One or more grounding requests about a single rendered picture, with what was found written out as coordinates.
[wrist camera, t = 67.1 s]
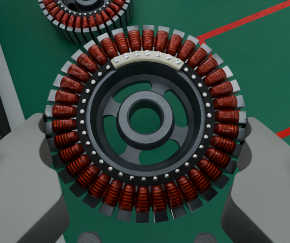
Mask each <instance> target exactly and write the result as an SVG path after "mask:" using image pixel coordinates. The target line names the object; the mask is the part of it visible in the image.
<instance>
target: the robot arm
mask: <svg viewBox="0 0 290 243"><path fill-rule="evenodd" d="M245 120H247V124H243V125H242V126H241V128H246V129H247V133H246V139H245V141H243V142H240V144H241V145H243V147H242V149H241V152H240V155H239V157H238V160H237V163H236V165H237V167H238V169H239V171H240V172H238V173H237V174H236V175H235V177H234V180H233V182H232V185H231V188H230V191H229V193H228V196H227V199H226V201H225V204H224V208H223V213H222V216H221V227H222V229H223V230H224V232H225V233H226V234H227V235H228V236H229V238H230V239H231V240H232V241H233V243H290V146H289V145H288V144H287V143H286V142H285V141H283V140H282V139H281V138H280V137H279V136H277V135H276V134H275V133H274V132H272V131H271V130H270V129H269V128H267V127H266V126H265V125H264V124H262V123H261V122H260V121H259V120H257V119H256V118H254V117H247V118H246V119H245ZM45 122H47V118H46V115H45V113H35V114H33V115H32V116H31V117H29V118H28V119H27V120H25V121H24V122H23V123H22V124H20V125H19V126H18V127H16V128H15V129H14V130H12V131H11V132H10V133H9V134H7V135H6V136H5V137H4V138H3V139H1V140H0V243H55V242H56V241H57V240H58V239H59V238H60V236H61V235H62V234H63V233H64V232H65V230H66V229H67V228H68V226H69V223H70V217H69V213H68V209H67V205H66V201H65V198H64V195H63V191H62V188H61V185H60V182H59V178H58V175H57V172H56V171H55V170H54V169H52V168H50V167H51V165H52V163H53V159H52V155H51V153H50V149H49V146H48V142H47V139H49V138H52V137H51V136H48V135H45V132H44V127H45V124H44V123H45ZM77 243H102V241H101V239H100V236H99V234H98V233H96V232H94V231H85V232H83V233H81V234H80V235H79V237H78V240H77ZM193 243H218V242H217V239H216V237H215V236H214V235H213V234H211V233H208V232H206V233H199V234H197V235H196V237H195V240H194V242H193Z"/></svg>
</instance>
